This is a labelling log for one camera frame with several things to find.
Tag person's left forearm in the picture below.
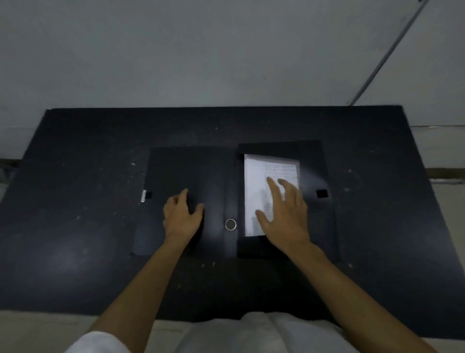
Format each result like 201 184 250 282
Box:
86 241 200 353

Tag white printed paper sheets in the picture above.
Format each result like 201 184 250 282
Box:
243 153 302 238

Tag person's white garment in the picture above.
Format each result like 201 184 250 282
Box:
174 311 361 353

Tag person's right hand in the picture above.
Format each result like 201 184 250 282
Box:
255 177 314 256

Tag person's right forearm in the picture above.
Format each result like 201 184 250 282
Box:
289 244 438 353

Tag person's white sleeve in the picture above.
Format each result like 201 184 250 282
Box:
65 330 132 353

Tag black file folder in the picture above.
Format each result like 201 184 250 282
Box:
130 140 343 261

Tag person's left hand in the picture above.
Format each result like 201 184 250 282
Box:
162 188 205 251

